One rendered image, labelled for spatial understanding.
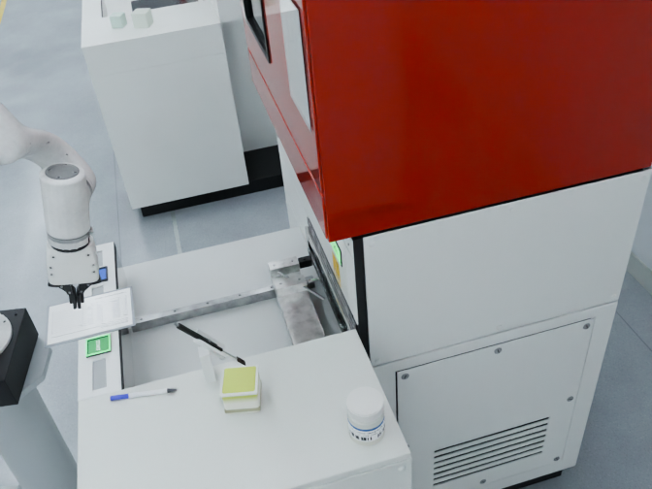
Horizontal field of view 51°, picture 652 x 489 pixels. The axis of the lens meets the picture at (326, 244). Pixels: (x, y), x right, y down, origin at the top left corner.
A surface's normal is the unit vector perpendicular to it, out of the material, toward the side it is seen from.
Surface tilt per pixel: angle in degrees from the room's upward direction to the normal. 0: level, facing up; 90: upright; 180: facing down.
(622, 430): 0
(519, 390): 90
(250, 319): 0
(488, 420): 90
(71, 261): 90
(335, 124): 90
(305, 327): 0
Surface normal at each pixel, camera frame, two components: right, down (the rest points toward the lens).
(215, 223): -0.08, -0.78
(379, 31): 0.27, 0.58
